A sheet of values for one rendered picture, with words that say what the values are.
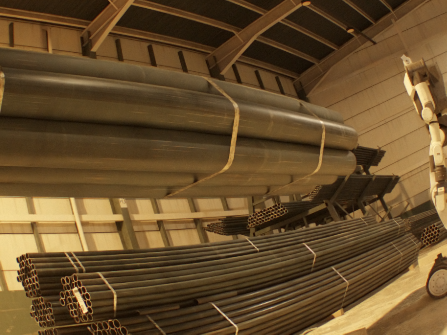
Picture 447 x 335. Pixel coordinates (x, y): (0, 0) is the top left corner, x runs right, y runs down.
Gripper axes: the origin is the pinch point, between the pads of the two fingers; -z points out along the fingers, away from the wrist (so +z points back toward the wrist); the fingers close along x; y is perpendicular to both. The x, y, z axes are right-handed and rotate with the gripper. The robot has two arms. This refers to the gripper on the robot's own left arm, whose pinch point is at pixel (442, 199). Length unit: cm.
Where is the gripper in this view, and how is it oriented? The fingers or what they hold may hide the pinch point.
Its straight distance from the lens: 315.3
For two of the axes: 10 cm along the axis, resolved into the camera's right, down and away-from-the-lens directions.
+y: -4.2, -0.9, -9.0
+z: -1.1, -9.8, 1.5
